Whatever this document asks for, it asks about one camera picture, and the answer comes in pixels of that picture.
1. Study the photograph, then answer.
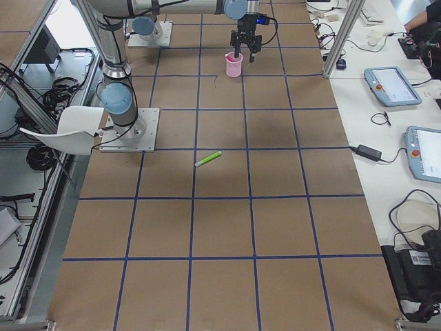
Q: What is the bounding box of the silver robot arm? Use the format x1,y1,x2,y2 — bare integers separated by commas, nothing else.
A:
132,16,163,39
87,1,269,139

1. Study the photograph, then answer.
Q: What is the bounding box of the teach pendant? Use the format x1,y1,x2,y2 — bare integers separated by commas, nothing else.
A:
364,66,422,107
404,126,440,183

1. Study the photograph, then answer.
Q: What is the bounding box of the green highlighter pen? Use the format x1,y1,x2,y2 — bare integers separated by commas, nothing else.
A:
194,151,222,168

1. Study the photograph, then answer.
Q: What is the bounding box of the white paper cup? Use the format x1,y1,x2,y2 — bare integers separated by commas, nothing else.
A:
367,29,384,47

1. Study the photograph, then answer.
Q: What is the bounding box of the black power adapter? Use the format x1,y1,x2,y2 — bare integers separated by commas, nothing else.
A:
357,145,382,162

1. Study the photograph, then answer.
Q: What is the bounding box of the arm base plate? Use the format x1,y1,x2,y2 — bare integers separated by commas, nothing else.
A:
99,108,160,152
127,21,173,48

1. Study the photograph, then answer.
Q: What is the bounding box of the near teach pendant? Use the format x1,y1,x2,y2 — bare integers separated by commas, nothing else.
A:
404,126,440,183

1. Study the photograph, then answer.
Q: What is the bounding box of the white plastic chair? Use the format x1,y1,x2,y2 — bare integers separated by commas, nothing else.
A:
20,106,104,155

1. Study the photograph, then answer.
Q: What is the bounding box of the blue usb hub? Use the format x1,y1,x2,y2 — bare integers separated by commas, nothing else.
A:
336,59,347,70

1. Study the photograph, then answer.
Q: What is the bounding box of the far teach pendant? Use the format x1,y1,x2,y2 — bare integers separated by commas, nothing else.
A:
364,66,422,107

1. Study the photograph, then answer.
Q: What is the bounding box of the pink mesh cup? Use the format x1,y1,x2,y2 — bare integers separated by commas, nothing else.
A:
225,52,243,78

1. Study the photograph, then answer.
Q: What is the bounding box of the aluminium frame post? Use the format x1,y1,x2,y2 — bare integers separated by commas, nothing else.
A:
322,0,365,79

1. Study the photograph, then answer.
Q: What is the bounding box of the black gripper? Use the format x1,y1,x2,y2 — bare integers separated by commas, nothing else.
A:
230,19,262,63

